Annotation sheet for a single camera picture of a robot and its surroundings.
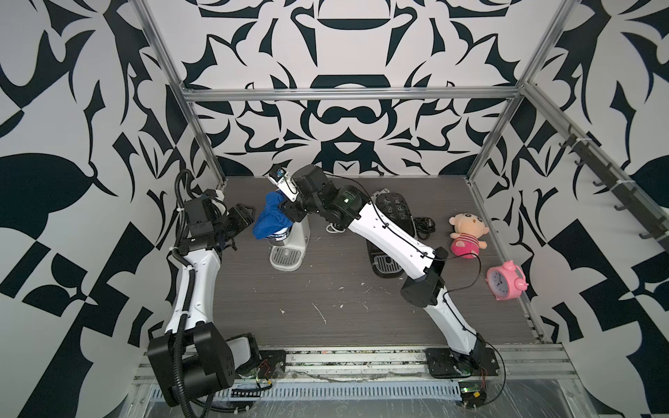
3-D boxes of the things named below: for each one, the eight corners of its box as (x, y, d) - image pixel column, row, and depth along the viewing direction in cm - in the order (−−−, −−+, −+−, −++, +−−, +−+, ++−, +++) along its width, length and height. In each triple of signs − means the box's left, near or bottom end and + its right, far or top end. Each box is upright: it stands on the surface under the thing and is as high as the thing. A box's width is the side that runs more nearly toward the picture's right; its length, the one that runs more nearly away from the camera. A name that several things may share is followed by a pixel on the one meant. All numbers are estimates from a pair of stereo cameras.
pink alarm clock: (493, 303, 87) (511, 289, 78) (483, 277, 93) (499, 261, 84) (511, 303, 87) (531, 289, 78) (500, 277, 93) (517, 261, 84)
